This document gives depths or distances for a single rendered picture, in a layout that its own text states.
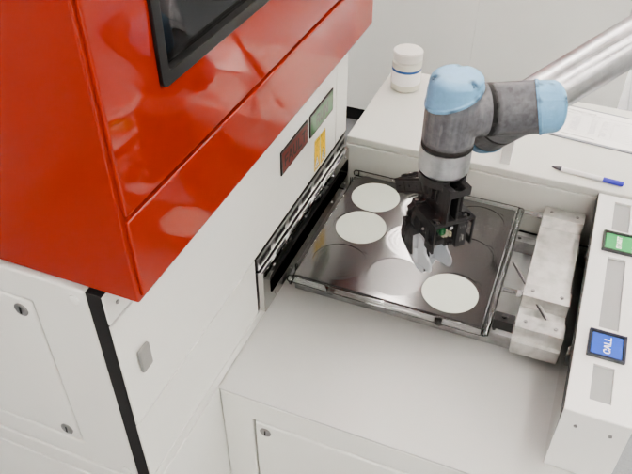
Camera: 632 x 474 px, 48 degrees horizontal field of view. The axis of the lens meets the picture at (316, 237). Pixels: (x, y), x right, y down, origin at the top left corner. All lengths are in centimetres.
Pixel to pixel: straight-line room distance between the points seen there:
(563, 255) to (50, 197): 99
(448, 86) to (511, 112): 10
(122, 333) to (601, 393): 68
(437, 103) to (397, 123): 64
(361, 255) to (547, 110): 49
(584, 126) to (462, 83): 76
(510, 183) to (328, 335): 50
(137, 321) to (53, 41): 39
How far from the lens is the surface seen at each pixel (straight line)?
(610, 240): 137
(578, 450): 115
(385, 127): 159
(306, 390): 122
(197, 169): 84
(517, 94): 101
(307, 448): 125
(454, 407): 122
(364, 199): 147
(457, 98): 96
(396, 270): 131
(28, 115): 72
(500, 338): 130
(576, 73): 119
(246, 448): 135
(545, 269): 140
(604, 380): 114
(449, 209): 104
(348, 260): 132
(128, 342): 91
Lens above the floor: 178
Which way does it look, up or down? 40 degrees down
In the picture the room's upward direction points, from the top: straight up
